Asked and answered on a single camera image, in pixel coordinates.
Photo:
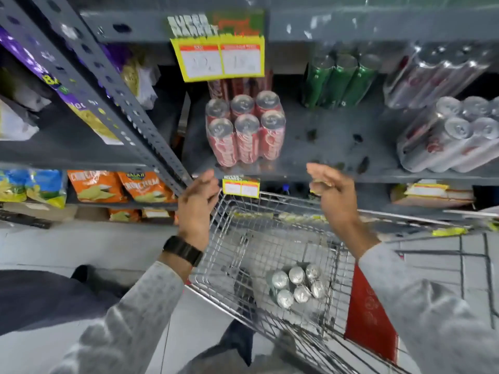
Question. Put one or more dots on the person's dark shoe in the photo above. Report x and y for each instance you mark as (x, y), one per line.
(237, 338)

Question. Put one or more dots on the blue and green chips bag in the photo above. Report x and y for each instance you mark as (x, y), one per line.
(11, 186)
(46, 187)

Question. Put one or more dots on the beige flat boxes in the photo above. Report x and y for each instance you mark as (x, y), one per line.
(440, 198)

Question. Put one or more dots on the person's right forearm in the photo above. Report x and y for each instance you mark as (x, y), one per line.
(421, 307)

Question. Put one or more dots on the person's left fingers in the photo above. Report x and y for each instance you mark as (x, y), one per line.
(202, 185)

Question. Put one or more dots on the person's left hand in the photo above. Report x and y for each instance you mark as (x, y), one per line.
(195, 214)

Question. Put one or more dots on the pack of silver cans in wrap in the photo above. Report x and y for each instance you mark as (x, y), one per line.
(297, 286)

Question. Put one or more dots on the person's right hand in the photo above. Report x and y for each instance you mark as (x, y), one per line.
(339, 202)

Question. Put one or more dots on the purple and white snack bag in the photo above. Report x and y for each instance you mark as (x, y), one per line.
(136, 77)

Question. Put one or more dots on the red cart seat flap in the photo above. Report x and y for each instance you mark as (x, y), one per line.
(370, 311)

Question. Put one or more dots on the green and orange shelf sign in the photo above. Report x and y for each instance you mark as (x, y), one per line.
(218, 24)

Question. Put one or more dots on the orange chips bag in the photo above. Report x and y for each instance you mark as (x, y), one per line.
(146, 187)
(97, 186)

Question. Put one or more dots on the person's black shoe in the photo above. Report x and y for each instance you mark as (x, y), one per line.
(79, 273)

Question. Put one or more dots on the pack of green cans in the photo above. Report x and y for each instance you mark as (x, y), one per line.
(338, 79)

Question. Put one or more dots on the person's left forearm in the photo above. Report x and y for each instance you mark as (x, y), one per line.
(132, 323)

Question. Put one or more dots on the person's right thumb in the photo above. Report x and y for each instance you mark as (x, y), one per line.
(319, 187)

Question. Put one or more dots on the pack of red soda cans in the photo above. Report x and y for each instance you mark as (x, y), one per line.
(246, 136)

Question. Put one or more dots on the row of red soda cans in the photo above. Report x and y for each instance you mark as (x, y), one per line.
(238, 85)

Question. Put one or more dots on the purple and yellow snack bag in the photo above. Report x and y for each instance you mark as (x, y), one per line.
(84, 112)

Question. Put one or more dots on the person's dark trousers leg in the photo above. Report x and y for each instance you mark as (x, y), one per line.
(46, 299)

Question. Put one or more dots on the large yellow price tag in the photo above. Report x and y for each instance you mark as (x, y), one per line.
(220, 60)

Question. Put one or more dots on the black wristwatch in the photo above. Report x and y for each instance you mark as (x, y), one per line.
(182, 249)

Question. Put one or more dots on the grey metal shelving rack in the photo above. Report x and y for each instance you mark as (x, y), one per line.
(335, 140)

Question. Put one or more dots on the large pack of silver cans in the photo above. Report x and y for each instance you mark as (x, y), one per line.
(448, 144)
(432, 73)

